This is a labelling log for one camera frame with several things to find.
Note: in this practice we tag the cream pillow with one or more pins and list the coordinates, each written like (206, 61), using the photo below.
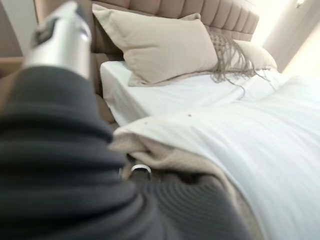
(260, 55)

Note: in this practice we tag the brown padded headboard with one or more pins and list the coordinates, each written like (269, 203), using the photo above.
(225, 15)

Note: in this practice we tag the beige knit blanket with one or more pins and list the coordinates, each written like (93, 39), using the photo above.
(180, 160)

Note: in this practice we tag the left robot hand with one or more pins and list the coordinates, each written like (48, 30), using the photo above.
(57, 162)

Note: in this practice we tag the beige plain pillow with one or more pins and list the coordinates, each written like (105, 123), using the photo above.
(160, 47)

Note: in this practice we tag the grey fringed cushion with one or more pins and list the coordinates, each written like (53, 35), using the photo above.
(227, 57)

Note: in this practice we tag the white duvet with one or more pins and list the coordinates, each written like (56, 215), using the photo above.
(262, 150)

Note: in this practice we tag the white fitted bed sheet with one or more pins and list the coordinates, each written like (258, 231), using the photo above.
(170, 97)

